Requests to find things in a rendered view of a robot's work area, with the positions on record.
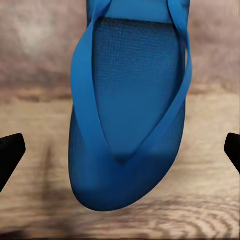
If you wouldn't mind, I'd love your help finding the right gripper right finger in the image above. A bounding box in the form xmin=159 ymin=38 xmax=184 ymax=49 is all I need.
xmin=224 ymin=133 xmax=240 ymax=173

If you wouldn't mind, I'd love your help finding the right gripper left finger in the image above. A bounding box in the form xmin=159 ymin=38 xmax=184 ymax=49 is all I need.
xmin=0 ymin=133 xmax=26 ymax=193

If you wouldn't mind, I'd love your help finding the sandal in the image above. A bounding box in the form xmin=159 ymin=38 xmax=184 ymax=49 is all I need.
xmin=68 ymin=0 xmax=193 ymax=212

